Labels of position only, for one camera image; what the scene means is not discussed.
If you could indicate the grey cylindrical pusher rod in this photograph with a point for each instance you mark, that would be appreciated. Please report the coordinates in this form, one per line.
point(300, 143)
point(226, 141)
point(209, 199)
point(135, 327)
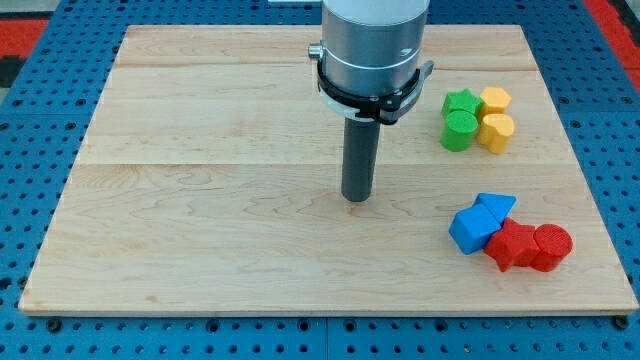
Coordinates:
point(359, 157)

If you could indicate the green cylinder block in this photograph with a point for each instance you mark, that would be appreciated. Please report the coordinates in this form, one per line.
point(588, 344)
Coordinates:
point(459, 130)

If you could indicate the wooden board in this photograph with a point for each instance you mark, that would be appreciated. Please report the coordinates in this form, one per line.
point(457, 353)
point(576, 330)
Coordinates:
point(208, 185)

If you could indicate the yellow hexagon block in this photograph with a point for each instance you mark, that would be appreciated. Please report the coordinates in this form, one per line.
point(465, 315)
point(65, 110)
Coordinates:
point(495, 101)

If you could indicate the red star block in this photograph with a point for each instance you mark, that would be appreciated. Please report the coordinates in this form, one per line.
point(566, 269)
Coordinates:
point(512, 245)

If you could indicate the red cylinder block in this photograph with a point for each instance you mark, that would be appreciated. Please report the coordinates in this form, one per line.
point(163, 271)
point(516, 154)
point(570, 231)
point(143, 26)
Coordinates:
point(554, 244)

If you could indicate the blue triangular prism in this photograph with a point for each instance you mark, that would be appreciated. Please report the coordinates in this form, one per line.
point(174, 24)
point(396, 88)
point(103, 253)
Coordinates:
point(499, 205)

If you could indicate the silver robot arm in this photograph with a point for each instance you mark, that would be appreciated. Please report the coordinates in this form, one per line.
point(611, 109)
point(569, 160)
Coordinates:
point(371, 47)

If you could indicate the blue cube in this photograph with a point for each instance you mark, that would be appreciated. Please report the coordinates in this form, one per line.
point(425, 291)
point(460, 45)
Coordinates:
point(472, 228)

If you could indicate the green star block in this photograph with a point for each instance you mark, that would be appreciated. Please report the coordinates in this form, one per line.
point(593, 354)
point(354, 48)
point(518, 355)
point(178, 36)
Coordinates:
point(463, 100)

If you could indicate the yellow heart block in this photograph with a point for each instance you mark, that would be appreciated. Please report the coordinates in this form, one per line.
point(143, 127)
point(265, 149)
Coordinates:
point(495, 132)

